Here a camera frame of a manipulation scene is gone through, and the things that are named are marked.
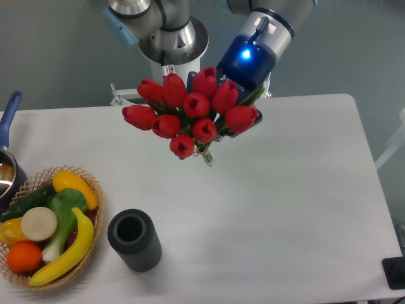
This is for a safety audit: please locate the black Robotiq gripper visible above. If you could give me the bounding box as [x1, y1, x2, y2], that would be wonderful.
[186, 35, 273, 141]

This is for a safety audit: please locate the red tulip bouquet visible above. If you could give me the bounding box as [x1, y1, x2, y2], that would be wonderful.
[122, 67, 265, 166]

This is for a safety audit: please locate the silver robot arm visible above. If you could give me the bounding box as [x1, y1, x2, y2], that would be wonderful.
[103, 1, 317, 98]

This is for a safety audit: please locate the dark grey ribbed vase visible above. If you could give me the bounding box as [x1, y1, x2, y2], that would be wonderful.
[107, 209, 162, 272]

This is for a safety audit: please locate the red apple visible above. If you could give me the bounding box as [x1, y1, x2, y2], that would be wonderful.
[65, 210, 95, 250]

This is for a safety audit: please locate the yellow squash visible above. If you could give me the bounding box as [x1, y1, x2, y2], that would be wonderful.
[52, 170, 98, 210]

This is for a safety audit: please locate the green bok choy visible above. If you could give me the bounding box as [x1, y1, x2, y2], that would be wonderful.
[42, 188, 87, 263]

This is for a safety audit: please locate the yellow banana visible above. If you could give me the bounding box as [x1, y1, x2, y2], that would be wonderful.
[28, 207, 94, 287]

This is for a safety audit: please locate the green cucumber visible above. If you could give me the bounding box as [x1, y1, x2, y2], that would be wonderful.
[1, 184, 56, 223]

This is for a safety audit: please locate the black device at table edge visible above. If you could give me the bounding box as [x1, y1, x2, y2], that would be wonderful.
[382, 256, 404, 290]

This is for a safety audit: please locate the yellow bell pepper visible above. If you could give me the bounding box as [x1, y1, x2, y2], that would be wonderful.
[1, 217, 30, 246]

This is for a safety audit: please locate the orange fruit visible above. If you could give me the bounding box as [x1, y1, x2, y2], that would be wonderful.
[6, 241, 42, 272]

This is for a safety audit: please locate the woven wicker basket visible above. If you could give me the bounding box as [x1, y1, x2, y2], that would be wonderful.
[1, 165, 104, 291]

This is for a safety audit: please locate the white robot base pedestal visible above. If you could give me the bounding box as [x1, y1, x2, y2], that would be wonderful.
[109, 60, 273, 107]

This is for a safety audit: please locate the white frame at right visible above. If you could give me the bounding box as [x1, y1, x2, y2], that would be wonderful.
[375, 109, 404, 170]

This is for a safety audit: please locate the blue handled saucepan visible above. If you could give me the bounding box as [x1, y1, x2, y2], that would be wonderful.
[1, 91, 27, 213]

